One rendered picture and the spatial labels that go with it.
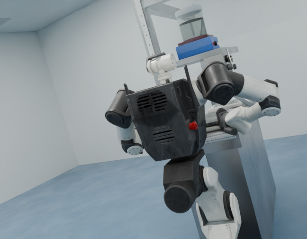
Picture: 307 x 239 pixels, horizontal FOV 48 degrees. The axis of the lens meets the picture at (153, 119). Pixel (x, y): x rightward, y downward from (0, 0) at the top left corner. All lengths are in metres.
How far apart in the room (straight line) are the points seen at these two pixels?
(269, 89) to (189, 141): 0.40
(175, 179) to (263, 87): 0.50
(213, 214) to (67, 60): 5.71
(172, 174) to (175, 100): 0.31
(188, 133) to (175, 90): 0.17
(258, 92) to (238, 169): 0.76
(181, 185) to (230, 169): 0.83
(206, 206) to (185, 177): 0.39
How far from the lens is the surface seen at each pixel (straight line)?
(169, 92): 1.25
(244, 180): 2.12
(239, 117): 1.65
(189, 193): 1.31
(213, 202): 1.68
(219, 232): 1.78
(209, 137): 1.94
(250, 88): 1.41
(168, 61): 1.42
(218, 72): 1.35
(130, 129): 1.62
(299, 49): 4.96
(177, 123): 1.27
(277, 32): 5.01
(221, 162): 2.10
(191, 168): 1.36
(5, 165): 6.58
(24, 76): 7.11
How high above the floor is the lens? 1.25
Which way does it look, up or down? 6 degrees down
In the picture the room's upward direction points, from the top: 16 degrees counter-clockwise
